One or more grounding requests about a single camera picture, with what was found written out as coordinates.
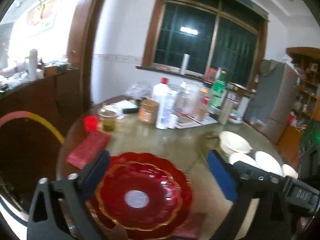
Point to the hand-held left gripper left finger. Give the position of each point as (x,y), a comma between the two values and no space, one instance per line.
(96,172)

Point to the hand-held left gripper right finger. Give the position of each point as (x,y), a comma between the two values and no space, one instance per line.
(221,177)

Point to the small white bowl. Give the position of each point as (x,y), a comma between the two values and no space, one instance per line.
(289,171)

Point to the white disposable plate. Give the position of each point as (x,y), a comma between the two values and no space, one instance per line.
(268,162)

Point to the large red scalloped plate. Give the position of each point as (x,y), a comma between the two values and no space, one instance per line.
(180,177)

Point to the small red gold-rimmed plate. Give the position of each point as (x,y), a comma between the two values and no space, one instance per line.
(150,180)

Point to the red plastic cup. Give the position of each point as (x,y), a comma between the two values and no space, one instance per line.
(90,123)

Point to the glass jar with green contents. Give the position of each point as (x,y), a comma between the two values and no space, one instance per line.
(108,122)

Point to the magazine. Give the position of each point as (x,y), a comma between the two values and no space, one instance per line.
(197,122)

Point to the small plate with food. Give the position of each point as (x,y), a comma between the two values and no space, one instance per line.
(235,118)

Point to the steel thermos flask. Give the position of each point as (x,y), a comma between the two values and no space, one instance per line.
(227,110)

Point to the pink and yellow hoop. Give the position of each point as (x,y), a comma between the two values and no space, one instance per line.
(47,123)

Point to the wooden shelf unit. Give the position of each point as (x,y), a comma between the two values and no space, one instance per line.
(306,90)

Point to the grey refrigerator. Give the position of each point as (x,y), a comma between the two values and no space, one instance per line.
(272,100)

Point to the black box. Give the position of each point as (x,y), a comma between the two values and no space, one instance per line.
(130,110)

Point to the small white cup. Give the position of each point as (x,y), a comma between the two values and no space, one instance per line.
(174,121)

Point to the orange label bottle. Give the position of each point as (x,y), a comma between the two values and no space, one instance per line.
(203,105)

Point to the dark wooden sideboard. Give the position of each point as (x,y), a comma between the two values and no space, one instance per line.
(37,120)

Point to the orange jar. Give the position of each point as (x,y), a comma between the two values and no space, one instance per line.
(148,111)

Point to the clear plastic bottle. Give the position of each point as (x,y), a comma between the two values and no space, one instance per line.
(186,100)

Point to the white and blue bottle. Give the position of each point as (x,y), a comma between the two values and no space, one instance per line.
(165,112)

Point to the green plastic bottle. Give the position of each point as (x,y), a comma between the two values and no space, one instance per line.
(218,90)

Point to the clear plastic bag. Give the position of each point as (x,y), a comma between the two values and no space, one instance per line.
(138,88)

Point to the white bottle with red cap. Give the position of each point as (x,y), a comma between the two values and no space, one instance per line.
(160,90)

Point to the white paper roll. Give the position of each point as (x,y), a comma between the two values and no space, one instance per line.
(185,63)

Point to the white thermos bottle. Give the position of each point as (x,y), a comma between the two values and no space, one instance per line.
(33,65)

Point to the wooden framed window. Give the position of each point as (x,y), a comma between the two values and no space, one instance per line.
(207,37)

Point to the wall poster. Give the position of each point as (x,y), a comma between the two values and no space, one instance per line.
(45,8)

